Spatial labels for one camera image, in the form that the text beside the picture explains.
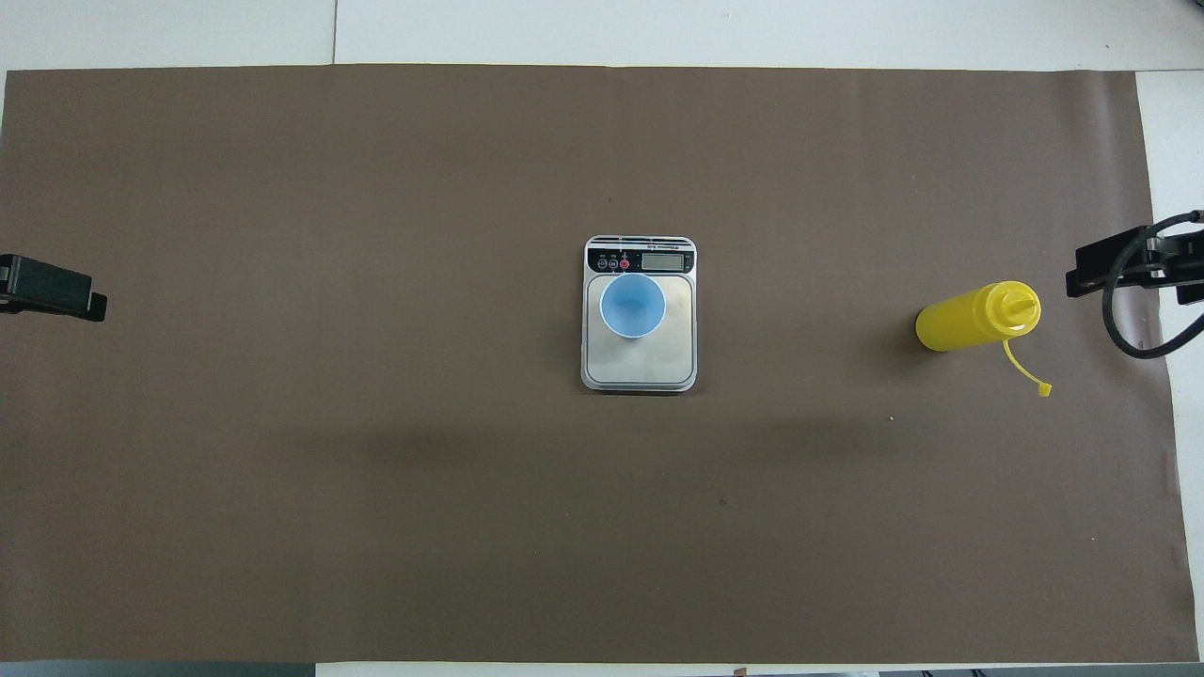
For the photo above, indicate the silver digital kitchen scale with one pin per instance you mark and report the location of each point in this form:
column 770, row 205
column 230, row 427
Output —
column 640, row 362

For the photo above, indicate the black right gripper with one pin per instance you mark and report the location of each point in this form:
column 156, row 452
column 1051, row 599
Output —
column 1190, row 268

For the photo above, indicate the yellow squeeze bottle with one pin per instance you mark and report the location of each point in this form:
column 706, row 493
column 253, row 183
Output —
column 969, row 320

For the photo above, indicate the brown table mat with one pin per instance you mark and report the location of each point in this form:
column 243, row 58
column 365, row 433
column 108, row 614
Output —
column 376, row 470

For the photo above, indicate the light blue plastic cup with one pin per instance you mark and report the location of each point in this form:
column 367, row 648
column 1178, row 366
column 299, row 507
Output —
column 633, row 306

